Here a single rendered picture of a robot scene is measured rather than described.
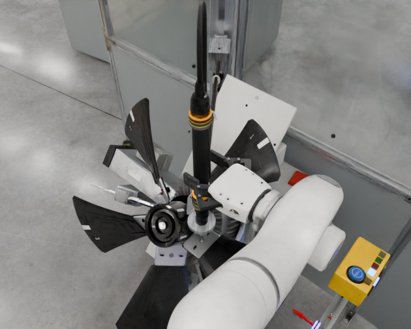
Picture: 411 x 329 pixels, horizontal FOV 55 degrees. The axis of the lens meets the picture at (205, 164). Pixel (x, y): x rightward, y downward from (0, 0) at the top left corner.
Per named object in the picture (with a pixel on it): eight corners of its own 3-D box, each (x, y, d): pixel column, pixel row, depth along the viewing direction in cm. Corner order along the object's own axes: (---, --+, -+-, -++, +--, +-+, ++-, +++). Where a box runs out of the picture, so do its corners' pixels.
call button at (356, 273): (352, 266, 114) (353, 263, 113) (365, 274, 112) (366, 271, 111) (346, 276, 112) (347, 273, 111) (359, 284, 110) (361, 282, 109)
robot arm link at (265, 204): (258, 241, 77) (245, 233, 78) (282, 213, 82) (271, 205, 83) (262, 217, 71) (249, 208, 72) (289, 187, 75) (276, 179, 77)
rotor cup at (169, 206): (186, 254, 116) (160, 264, 105) (159, 216, 121) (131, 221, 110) (218, 223, 111) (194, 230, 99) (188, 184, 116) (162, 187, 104)
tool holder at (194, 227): (190, 203, 104) (188, 180, 96) (216, 205, 103) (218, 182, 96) (186, 233, 98) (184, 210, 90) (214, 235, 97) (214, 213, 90)
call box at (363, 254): (350, 252, 128) (359, 235, 120) (380, 271, 124) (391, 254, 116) (325, 288, 120) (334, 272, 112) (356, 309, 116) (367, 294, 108)
